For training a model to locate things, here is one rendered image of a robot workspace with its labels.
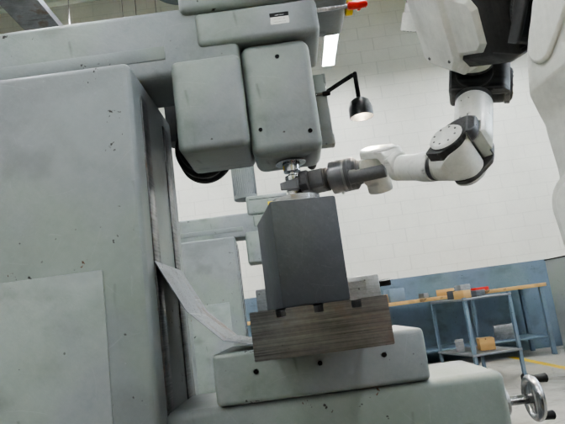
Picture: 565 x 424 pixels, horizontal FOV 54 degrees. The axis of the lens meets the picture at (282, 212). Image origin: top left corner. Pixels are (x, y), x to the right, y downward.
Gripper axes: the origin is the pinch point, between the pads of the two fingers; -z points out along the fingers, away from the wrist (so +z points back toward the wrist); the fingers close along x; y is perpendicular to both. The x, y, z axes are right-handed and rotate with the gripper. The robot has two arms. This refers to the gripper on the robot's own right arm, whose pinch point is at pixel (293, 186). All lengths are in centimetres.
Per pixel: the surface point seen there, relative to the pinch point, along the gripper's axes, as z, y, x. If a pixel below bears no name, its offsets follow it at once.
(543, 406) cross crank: 52, 65, -12
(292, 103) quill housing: 5.5, -20.1, 8.8
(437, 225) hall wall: -3, -66, -684
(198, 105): -17.4, -22.6, 18.5
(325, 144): 10.4, -10.2, -1.4
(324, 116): 11.4, -18.2, -1.6
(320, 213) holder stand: 20, 18, 50
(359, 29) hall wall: -61, -385, -663
